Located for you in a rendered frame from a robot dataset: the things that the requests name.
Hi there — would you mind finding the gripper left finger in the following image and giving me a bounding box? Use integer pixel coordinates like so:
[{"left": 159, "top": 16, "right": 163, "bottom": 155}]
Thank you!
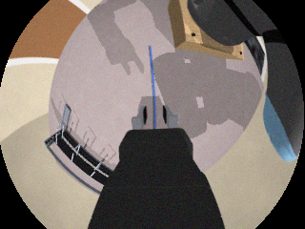
[{"left": 132, "top": 106, "right": 147, "bottom": 130}]

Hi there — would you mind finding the grey patch panel rack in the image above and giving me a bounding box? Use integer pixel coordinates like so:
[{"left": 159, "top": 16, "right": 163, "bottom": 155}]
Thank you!
[{"left": 44, "top": 104, "right": 113, "bottom": 195}]

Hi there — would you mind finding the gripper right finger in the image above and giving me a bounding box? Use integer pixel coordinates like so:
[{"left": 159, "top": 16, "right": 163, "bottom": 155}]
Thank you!
[{"left": 163, "top": 105, "right": 179, "bottom": 129}]

